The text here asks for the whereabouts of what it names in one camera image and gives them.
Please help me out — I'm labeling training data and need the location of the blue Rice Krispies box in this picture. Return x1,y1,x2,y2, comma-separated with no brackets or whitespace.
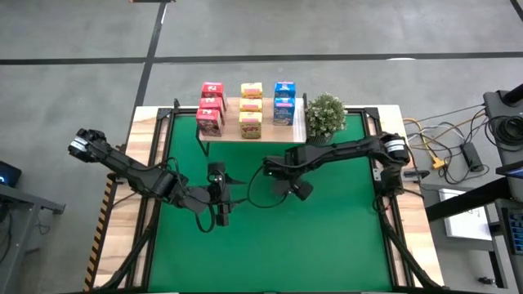
272,96,296,127
274,81,297,99

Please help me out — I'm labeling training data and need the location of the black metal table frame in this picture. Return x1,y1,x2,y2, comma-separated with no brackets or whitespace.
93,97,445,294

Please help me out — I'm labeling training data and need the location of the green table mat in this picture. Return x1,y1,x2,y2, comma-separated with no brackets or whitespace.
147,114,393,293

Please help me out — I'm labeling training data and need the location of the yellow Pops cereal box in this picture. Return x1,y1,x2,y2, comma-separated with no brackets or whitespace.
239,82,264,100
239,97,263,114
238,111,263,140

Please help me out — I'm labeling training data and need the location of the keyboard with blue keys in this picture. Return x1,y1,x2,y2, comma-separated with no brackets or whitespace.
501,206,523,256

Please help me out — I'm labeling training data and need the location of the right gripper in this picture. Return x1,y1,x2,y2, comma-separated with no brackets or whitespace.
262,154,315,202

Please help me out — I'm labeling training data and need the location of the grey floor cable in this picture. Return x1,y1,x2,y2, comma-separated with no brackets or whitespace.
402,104,487,123

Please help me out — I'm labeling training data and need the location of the orange floor cable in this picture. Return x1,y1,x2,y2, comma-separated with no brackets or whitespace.
403,117,440,164

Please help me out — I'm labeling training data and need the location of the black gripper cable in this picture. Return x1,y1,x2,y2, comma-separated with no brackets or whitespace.
194,203,217,234
246,165,289,210

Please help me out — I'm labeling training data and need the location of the red Froot Loops box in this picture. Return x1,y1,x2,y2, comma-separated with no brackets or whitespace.
195,108,225,138
198,96,227,112
200,81,228,101

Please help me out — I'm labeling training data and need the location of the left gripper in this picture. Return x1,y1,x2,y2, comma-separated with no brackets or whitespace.
206,161,248,227

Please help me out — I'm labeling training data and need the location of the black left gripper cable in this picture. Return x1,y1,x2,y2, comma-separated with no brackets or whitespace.
194,203,217,234

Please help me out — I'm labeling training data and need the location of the black stand beam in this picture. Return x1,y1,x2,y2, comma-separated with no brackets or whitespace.
424,177,523,224

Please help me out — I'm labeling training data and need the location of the white paper sheet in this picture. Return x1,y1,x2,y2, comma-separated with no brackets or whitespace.
439,188,494,242

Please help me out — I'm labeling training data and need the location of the black device with blue light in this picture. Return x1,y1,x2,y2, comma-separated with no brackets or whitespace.
0,160,22,188

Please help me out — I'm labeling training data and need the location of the grey work desk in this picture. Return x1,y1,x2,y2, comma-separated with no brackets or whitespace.
422,181,523,294

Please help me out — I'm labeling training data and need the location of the grey side table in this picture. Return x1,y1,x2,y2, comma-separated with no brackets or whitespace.
0,183,66,294

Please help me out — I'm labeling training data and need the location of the wooden shelf with black frame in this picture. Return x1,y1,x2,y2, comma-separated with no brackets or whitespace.
195,91,308,158

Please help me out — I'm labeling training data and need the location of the black power brick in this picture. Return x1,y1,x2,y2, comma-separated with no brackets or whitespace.
460,141,485,172

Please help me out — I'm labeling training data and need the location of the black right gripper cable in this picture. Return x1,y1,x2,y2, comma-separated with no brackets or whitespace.
246,165,289,210

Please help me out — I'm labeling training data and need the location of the artificial plant in striped pot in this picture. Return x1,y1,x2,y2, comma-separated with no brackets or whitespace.
305,92,349,147

